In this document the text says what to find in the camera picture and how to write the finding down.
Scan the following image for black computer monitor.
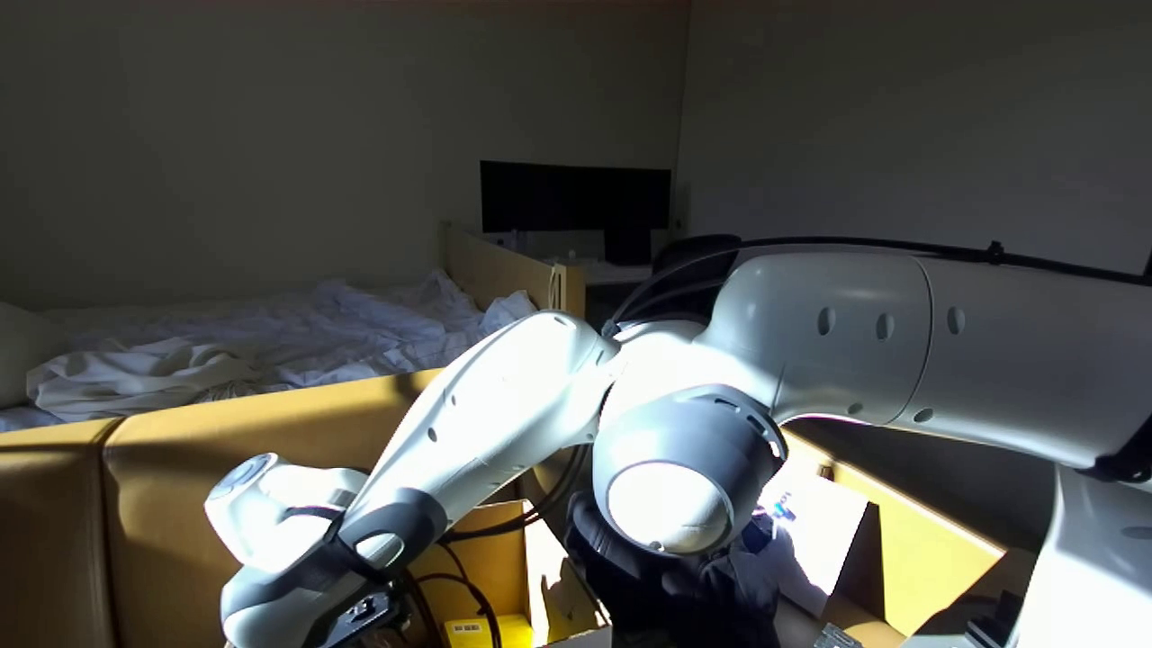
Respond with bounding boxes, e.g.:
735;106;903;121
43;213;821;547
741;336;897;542
480;159;672;266

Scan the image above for rumpled white bed sheets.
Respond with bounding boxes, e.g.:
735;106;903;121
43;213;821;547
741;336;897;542
21;266;539;424

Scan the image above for yellow small box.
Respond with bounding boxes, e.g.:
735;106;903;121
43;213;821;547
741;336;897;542
441;610;534;648

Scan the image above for black strap on arm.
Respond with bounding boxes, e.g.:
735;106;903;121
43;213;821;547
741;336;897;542
1086;411;1152;484

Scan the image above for tan leather couch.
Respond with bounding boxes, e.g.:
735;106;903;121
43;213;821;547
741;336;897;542
0;331;1023;648

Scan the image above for right open cardboard box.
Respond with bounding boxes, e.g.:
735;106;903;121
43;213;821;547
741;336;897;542
729;465;873;626

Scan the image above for white desk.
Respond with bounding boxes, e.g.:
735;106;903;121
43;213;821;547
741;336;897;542
491;225;677;292

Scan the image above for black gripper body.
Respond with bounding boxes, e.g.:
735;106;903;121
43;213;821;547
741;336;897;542
318;582;408;648

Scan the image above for black hooded sweatshirt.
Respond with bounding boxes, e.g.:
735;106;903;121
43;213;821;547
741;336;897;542
560;481;785;648

